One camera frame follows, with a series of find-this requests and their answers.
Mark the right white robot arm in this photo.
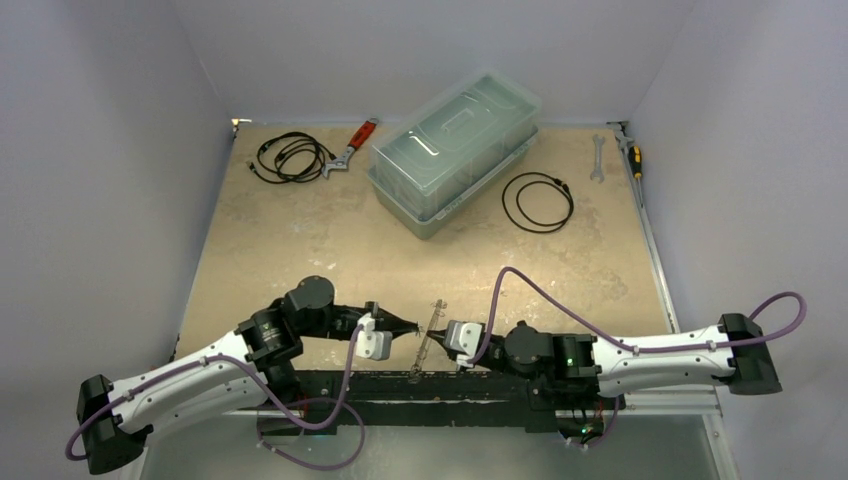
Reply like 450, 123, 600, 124
427, 314, 782, 407

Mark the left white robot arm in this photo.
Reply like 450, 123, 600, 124
64, 276, 419, 475

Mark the clear plastic storage box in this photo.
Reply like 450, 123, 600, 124
367, 71, 541, 240

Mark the silver open-end spanner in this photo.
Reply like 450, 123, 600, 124
590, 134, 605, 183

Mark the yellow black screwdriver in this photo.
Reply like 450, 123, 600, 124
628, 145, 642, 182

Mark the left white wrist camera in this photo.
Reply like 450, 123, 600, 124
355, 313, 393, 361

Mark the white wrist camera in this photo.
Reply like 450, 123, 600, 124
441, 320, 484, 369
355, 313, 393, 361

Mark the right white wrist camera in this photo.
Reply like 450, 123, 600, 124
441, 320, 484, 369

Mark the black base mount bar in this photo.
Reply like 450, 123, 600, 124
269, 370, 625, 438

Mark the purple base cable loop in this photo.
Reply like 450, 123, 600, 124
256, 397, 366, 472

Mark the red handled adjustable wrench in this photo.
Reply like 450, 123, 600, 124
321, 117, 380, 179

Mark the tangled black cable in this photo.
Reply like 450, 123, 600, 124
247, 131, 337, 185

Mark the coiled black cable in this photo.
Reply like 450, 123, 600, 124
501, 172, 575, 234

